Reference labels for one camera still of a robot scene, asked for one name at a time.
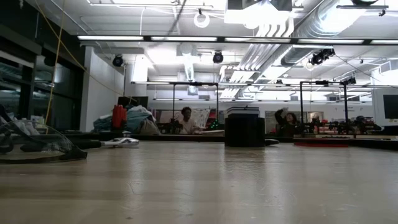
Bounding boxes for person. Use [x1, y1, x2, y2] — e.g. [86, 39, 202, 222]
[177, 106, 203, 135]
[274, 107, 301, 138]

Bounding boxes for dark grey tape roll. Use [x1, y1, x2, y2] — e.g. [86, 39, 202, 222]
[224, 116, 266, 148]

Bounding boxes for teal white cloth pile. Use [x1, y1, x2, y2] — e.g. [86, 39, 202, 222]
[92, 105, 162, 136]

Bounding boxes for black monitor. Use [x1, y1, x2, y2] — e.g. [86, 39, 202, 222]
[117, 96, 149, 110]

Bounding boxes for red container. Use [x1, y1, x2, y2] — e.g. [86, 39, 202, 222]
[111, 105, 127, 130]

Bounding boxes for white LED light bar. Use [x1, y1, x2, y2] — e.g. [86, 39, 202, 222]
[76, 35, 398, 45]

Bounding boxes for red black flat case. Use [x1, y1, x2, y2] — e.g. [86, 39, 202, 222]
[293, 141, 349, 148]

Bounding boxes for white cabinet with screen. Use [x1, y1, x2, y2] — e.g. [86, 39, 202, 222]
[371, 88, 398, 128]

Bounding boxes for black station frame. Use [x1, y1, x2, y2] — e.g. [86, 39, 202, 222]
[298, 80, 349, 138]
[172, 82, 220, 131]

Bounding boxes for black aluminium rig frame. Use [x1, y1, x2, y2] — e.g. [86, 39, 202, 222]
[60, 131, 398, 151]

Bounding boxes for silver ventilation duct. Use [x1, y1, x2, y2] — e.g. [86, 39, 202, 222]
[178, 42, 200, 96]
[279, 0, 352, 67]

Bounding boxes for pliers with black handles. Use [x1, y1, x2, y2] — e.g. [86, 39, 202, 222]
[73, 138, 140, 149]

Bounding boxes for white coiled ceiling cable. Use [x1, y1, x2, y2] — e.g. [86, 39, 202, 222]
[193, 8, 211, 29]

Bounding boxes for yellow cable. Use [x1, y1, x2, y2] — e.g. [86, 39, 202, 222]
[33, 0, 137, 103]
[44, 0, 67, 127]

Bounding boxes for black ceiling rail fixture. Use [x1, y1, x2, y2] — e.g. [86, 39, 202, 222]
[336, 0, 390, 17]

